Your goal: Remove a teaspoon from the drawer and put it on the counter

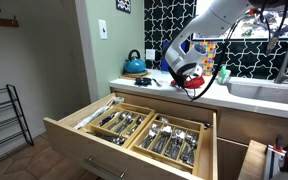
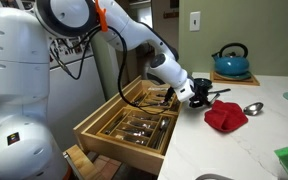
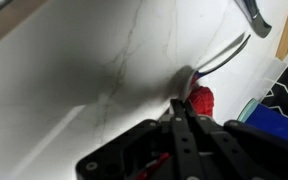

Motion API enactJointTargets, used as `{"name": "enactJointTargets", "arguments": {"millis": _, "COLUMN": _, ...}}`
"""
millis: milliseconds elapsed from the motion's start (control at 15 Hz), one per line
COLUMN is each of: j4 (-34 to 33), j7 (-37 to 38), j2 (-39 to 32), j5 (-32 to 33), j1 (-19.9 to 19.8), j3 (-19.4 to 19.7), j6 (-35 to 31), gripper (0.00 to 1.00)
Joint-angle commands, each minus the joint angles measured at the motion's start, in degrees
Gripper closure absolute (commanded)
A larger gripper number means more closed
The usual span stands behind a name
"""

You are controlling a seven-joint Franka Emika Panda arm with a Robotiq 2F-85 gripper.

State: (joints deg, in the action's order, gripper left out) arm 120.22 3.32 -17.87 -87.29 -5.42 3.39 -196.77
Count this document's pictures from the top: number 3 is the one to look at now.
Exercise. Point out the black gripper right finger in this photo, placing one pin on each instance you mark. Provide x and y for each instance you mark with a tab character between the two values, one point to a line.
244	153

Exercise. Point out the blue cutting board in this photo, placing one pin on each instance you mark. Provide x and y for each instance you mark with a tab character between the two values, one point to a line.
277	125

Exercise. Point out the red cloth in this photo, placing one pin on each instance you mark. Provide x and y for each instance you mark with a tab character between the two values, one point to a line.
202	100

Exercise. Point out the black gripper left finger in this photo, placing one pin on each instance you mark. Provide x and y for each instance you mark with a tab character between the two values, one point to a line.
180	150

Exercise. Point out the teal glass board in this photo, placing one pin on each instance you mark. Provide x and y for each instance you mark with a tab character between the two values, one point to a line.
247	108

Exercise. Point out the steel teaspoon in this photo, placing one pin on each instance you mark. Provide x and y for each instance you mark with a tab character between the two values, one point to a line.
184	81

